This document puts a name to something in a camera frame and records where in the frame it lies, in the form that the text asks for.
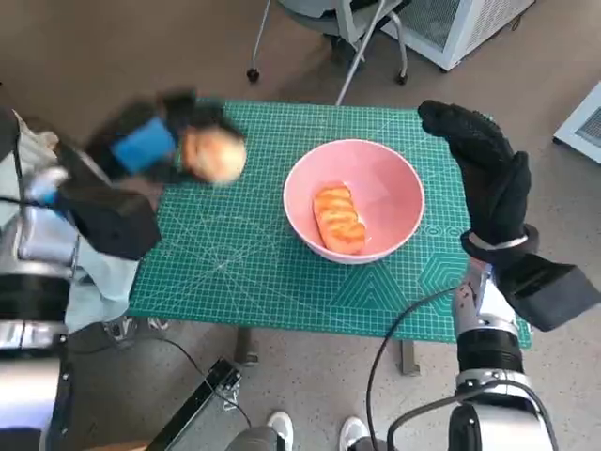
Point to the bare left hand blue tape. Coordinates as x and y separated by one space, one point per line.
141 141

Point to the black gloved right hand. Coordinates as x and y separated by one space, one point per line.
497 188

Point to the round toy bread bun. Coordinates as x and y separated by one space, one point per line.
216 157

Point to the pink bowl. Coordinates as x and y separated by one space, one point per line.
375 178

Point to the long toy bread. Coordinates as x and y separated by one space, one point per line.
338 221

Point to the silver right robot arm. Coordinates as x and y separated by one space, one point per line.
488 347

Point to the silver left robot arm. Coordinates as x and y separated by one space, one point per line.
33 282

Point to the white framed box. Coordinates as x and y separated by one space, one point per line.
584 127

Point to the person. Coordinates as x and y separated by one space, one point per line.
103 286
279 425

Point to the green cutting mat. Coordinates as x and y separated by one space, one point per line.
235 263

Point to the white mesh cabinet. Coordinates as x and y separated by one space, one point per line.
460 28

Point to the white pole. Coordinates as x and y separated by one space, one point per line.
357 61

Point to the metal table leg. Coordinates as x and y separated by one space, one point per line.
245 347
408 358

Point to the grey office chair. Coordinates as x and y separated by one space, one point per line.
338 19

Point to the black metal bar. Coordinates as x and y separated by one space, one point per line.
197 404

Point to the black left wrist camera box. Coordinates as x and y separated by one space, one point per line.
112 221

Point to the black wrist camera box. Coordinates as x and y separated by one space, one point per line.
549 291
112 221

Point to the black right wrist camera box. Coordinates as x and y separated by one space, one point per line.
549 291

